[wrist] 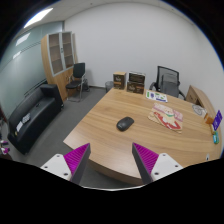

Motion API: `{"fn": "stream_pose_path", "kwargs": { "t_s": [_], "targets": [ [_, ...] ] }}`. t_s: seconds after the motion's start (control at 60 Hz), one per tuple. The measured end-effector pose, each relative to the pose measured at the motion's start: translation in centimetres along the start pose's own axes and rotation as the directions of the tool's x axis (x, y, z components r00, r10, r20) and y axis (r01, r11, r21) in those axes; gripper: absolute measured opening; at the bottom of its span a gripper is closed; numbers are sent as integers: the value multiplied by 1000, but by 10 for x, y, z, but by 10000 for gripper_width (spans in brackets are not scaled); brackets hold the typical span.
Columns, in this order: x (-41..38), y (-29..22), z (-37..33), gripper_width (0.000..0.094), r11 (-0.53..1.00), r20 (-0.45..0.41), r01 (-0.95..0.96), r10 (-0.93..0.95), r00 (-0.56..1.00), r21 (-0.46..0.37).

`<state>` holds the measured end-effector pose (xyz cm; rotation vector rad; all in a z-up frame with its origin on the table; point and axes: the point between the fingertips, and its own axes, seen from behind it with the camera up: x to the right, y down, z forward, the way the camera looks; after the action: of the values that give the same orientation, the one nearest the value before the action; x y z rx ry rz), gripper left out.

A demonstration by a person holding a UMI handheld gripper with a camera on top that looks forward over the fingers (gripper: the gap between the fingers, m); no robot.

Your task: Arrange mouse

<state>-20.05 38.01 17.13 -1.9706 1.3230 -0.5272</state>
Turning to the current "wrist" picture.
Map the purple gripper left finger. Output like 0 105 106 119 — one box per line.
40 142 92 185

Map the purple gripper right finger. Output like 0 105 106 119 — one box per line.
131 142 184 185

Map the black computer mouse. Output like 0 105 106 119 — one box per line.
116 117 134 131

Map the cartoon printed mouse pad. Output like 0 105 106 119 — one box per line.
148 103 183 133

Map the black leather sofa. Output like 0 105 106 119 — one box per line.
8 84 63 154

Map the white green paper sheet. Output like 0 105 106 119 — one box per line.
146 90 167 102

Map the black visitor chair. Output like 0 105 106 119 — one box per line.
66 62 85 96

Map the lower dark printed box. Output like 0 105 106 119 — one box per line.
127 82 144 94

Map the dark printed box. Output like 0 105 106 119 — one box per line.
129 71 145 84
127 82 144 94

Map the orange small box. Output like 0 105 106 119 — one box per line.
204 114 214 124

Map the round grey coaster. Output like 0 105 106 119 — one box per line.
192 104 207 117

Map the teal small packet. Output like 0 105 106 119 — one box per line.
213 131 219 144

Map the grey mesh office chair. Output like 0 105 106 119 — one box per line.
149 66 186 99

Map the wooden side desk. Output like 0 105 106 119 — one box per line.
186 85 216 118

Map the grey waste bin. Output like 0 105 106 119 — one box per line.
105 81 114 92

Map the upper dark printed box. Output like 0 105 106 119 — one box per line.
129 71 145 84

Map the small brown cardboard box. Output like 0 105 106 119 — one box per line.
113 72 126 89

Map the wooden glass-door cabinet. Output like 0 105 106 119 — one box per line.
41 32 75 101

